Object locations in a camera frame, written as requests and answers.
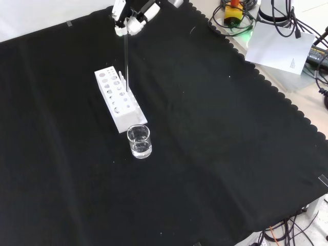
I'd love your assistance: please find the black cable with plug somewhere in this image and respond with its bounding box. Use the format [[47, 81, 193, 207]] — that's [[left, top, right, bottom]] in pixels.
[[271, 0, 303, 40]]

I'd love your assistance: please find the small clear glass beaker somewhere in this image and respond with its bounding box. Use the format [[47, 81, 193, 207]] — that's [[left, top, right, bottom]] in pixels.
[[127, 124, 153, 160]]

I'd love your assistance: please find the black cable loop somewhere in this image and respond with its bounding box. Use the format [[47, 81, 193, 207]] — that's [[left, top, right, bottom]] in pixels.
[[208, 0, 257, 35]]

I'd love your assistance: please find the green cable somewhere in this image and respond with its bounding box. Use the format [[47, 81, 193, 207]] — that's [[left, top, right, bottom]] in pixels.
[[229, 10, 255, 34]]

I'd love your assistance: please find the black bench cloth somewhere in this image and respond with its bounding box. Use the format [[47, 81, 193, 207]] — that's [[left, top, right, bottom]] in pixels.
[[0, 5, 328, 246]]

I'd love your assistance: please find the orange cable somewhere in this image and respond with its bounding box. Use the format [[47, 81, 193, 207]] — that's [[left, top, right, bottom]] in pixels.
[[269, 226, 280, 243]]

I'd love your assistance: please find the clear glass rod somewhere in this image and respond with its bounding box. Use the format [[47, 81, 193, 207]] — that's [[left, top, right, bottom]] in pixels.
[[123, 34, 130, 92]]

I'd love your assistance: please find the yellow emergency stop button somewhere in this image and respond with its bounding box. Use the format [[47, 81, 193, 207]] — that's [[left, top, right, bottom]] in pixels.
[[223, 0, 244, 27]]

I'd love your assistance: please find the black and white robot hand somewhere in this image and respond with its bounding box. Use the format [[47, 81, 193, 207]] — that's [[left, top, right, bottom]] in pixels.
[[109, 0, 161, 37]]

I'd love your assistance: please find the white test tube rack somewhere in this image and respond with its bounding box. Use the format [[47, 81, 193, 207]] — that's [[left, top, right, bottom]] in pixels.
[[94, 66, 148, 134]]

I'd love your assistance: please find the white paper sheet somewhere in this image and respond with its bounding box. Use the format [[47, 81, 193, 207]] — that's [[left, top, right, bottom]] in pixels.
[[245, 24, 317, 76]]

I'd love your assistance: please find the black power adapter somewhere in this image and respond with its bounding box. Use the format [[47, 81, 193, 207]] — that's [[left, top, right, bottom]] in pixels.
[[306, 44, 328, 68]]

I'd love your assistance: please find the pale grey board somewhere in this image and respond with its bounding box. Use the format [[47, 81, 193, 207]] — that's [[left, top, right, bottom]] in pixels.
[[210, 10, 321, 94]]

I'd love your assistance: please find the black floor cable bundle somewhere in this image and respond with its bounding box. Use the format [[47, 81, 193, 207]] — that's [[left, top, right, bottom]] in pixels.
[[261, 209, 328, 246]]

